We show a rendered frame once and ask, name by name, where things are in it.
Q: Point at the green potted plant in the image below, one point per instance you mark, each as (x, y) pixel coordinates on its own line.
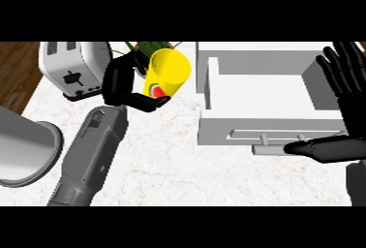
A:
(145, 51)

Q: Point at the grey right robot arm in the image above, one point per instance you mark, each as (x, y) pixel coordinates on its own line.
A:
(357, 182)

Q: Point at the white open drawer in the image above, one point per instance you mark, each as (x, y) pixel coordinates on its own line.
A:
(260, 84)

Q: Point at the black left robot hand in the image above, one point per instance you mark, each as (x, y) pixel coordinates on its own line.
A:
(116, 82)

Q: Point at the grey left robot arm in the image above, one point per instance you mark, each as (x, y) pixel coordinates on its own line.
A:
(87, 158)

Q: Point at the yellow cup with watermelon print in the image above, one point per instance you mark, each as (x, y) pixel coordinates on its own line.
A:
(167, 72)

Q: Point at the grey cylindrical pot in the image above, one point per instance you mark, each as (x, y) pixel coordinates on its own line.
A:
(25, 151)

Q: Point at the white toaster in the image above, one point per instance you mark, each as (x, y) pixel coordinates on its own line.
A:
(71, 66)

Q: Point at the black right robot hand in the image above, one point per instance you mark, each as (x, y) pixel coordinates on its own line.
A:
(344, 97)

